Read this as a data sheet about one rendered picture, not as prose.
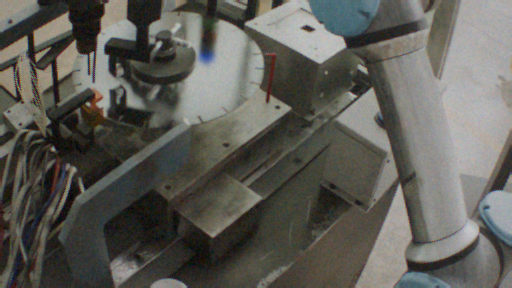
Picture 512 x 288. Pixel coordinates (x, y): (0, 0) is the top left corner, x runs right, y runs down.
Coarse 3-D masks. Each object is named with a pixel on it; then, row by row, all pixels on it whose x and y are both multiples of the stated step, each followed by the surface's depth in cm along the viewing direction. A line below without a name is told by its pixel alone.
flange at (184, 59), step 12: (180, 48) 100; (192, 48) 101; (156, 60) 97; (168, 60) 97; (180, 60) 98; (192, 60) 98; (144, 72) 95; (156, 72) 95; (168, 72) 96; (180, 72) 96
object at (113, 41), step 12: (144, 36) 86; (108, 48) 89; (120, 48) 88; (132, 48) 88; (144, 48) 88; (156, 48) 89; (108, 60) 92; (120, 60) 93; (132, 60) 89; (144, 60) 89
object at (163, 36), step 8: (176, 24) 99; (152, 32) 97; (160, 32) 96; (168, 32) 96; (160, 40) 95; (168, 40) 95; (176, 40) 95; (184, 40) 95; (160, 48) 96; (168, 48) 96
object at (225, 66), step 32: (128, 32) 105; (192, 32) 106; (224, 32) 107; (96, 64) 97; (128, 64) 98; (224, 64) 100; (256, 64) 101; (128, 96) 92; (160, 96) 93; (192, 96) 93; (224, 96) 94; (160, 128) 88
